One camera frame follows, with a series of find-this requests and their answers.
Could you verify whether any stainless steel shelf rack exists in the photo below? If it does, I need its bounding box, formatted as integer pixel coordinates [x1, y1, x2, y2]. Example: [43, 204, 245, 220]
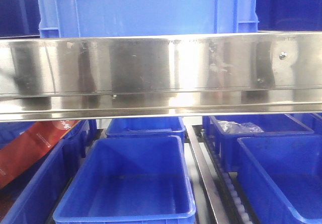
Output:
[1, 31, 321, 122]

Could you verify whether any blue bin centre back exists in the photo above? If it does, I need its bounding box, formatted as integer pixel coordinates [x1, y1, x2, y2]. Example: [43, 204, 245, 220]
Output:
[105, 117, 186, 141]

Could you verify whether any blue bin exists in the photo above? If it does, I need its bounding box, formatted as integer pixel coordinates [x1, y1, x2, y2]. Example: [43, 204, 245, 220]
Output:
[237, 134, 321, 223]
[105, 117, 186, 141]
[1, 120, 97, 223]
[53, 135, 196, 223]
[202, 114, 314, 172]

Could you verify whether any blue bin right back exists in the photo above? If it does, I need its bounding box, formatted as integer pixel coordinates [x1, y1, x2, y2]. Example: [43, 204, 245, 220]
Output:
[202, 114, 314, 172]

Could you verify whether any clear plastic bag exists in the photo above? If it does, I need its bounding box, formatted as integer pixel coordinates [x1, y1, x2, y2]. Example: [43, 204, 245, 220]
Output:
[218, 120, 264, 134]

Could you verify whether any blue bin centre front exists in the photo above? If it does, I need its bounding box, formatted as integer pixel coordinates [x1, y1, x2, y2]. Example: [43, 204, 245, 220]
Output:
[53, 135, 196, 223]

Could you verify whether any red paper bag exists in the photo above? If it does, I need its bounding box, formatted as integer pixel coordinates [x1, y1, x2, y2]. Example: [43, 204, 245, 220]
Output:
[1, 120, 79, 188]

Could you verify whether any large blue upper crate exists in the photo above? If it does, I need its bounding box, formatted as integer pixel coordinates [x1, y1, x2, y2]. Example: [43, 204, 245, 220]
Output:
[38, 0, 259, 38]

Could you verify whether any blue bin right front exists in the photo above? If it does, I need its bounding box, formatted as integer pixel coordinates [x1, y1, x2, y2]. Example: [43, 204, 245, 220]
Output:
[237, 134, 321, 223]

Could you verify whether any blue bin left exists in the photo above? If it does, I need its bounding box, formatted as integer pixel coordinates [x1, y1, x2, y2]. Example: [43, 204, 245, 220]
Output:
[1, 120, 97, 223]

